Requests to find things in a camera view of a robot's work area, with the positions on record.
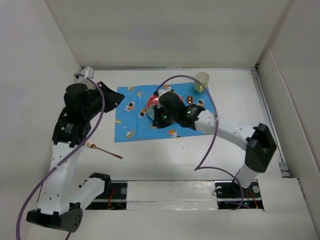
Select blue space-print cloth placemat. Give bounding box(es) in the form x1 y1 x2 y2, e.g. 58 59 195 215
114 82 214 143

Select pale yellow paper cup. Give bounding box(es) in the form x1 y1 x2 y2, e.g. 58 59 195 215
193 71 210 93

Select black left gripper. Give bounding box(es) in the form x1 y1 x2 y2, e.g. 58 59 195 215
83 81 124 121

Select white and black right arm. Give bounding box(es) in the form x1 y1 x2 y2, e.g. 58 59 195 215
152 91 277 197

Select red and teal floral plate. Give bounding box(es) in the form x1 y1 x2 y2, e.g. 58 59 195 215
146 90 184 120

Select copper fork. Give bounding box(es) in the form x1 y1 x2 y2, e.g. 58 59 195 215
85 141 123 160

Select copper spoon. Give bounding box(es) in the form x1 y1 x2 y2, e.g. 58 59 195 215
186 95 194 105

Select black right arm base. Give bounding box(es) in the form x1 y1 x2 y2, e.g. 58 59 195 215
212 180 264 210

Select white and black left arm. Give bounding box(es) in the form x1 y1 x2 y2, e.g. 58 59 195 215
26 82 125 233

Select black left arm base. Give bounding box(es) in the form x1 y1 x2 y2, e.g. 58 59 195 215
86 181 128 210

